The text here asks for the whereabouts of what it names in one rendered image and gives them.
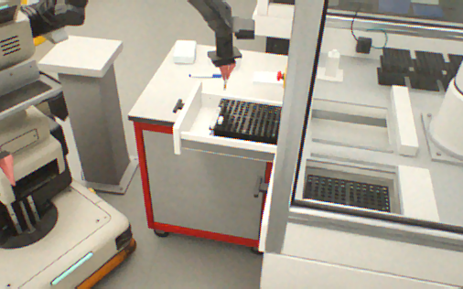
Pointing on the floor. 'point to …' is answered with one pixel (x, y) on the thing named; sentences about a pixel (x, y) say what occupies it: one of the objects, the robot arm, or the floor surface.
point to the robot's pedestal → (93, 111)
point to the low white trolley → (192, 219)
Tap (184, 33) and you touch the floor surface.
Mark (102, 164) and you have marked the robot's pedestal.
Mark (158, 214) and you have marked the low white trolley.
